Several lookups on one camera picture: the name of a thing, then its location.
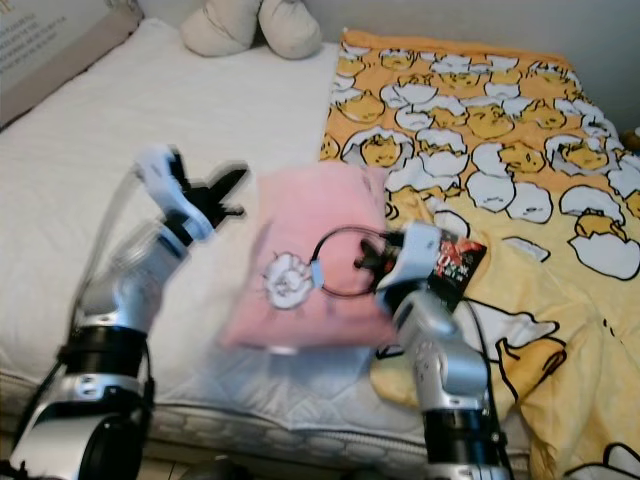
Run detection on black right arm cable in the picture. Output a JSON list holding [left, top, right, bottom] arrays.
[[312, 226, 501, 401]]

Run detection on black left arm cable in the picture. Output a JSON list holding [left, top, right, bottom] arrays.
[[82, 165, 151, 321]]

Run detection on yellow egg print quilt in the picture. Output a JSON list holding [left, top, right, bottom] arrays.
[[320, 30, 640, 480]]

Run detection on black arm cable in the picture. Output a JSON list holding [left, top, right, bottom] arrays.
[[82, 165, 151, 321], [312, 226, 501, 401]]

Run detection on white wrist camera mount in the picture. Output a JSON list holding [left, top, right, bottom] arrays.
[[135, 145, 213, 246], [378, 222, 447, 313]]

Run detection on grey quilted mattress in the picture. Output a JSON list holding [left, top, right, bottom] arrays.
[[0, 365, 436, 471]]

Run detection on white quilted mattress pad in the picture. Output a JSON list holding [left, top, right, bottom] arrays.
[[0, 18, 461, 421]]

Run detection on pink plush pillow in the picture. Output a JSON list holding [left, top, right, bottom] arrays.
[[222, 162, 403, 353]]

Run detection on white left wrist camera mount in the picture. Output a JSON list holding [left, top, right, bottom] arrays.
[[135, 145, 213, 246]]

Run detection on beige plush toy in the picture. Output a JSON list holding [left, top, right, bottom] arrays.
[[180, 0, 323, 59]]

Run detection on dark book with red cover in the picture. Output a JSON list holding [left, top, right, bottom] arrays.
[[435, 238, 489, 307]]

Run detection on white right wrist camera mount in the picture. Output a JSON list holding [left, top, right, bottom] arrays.
[[378, 222, 447, 313]]

